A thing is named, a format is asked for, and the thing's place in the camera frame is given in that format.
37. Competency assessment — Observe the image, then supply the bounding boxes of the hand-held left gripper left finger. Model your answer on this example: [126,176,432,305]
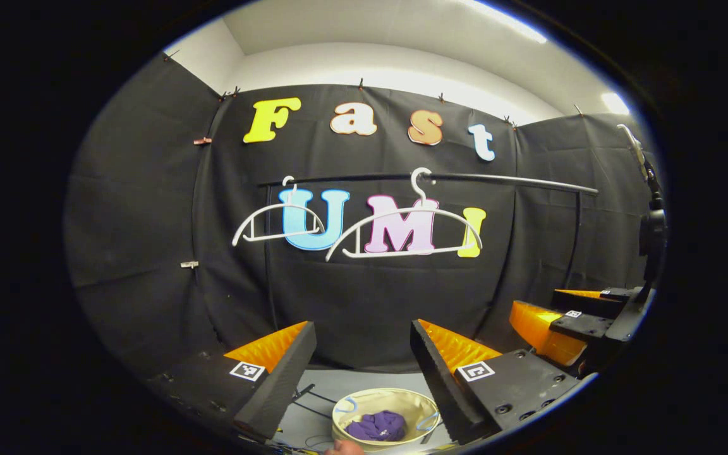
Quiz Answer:
[148,320,318,442]

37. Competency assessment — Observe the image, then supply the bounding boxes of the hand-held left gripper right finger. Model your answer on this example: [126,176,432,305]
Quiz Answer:
[409,318,583,446]

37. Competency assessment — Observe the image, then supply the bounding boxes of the cream laundry hamper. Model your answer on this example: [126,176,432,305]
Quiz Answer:
[331,387,442,451]

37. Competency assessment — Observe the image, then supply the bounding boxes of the purple corduroy shirt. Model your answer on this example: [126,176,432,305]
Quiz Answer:
[344,409,408,442]

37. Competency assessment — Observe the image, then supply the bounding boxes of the white clothes hanger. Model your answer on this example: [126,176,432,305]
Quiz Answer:
[324,167,484,262]
[231,176,327,248]

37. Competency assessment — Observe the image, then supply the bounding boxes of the black clothes rack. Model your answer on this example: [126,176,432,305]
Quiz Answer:
[257,171,600,329]

